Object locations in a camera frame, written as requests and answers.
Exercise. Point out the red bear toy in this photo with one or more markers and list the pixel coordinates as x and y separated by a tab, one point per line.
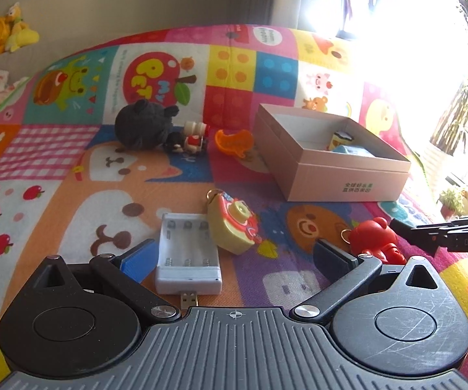
370	239

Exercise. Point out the small white milk bottle toy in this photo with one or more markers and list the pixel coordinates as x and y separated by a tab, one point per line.
196	127

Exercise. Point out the small light blue box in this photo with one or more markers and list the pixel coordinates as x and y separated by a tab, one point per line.
354	151

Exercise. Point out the white battery charger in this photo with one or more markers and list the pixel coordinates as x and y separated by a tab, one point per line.
189	276

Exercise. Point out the black plush bear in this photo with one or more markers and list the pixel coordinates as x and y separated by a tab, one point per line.
144	124

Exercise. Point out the yellow duck plush toy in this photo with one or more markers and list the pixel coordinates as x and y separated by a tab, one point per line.
22	34

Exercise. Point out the colourful cartoon play mat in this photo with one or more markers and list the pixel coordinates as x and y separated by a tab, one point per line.
47	178

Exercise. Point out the tall green plant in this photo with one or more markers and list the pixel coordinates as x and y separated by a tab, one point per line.
467	89

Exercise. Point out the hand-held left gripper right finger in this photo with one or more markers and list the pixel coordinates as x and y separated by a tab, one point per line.
331	259

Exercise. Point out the small red white toy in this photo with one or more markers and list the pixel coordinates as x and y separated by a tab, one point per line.
195	142

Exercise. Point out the pink cardboard box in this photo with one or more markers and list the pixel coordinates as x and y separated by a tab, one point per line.
339	178

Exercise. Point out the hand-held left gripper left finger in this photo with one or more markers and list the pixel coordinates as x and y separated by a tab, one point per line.
137	263

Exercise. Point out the small potted plant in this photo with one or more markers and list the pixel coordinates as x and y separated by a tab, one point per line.
451	202

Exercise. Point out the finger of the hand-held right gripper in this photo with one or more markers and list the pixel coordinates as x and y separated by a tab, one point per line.
453	221
414	233

